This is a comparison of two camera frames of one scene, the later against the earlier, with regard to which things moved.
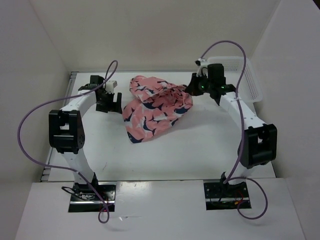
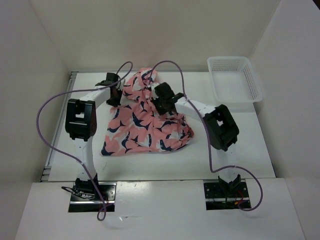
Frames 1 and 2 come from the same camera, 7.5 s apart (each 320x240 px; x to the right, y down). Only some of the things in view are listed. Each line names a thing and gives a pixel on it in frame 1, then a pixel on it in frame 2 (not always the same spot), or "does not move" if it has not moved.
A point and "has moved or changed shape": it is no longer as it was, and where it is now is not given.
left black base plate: (84, 199) does not move
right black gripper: (191, 88) to (161, 111)
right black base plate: (220, 196) does not move
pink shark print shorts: (157, 106) has moved or changed shape
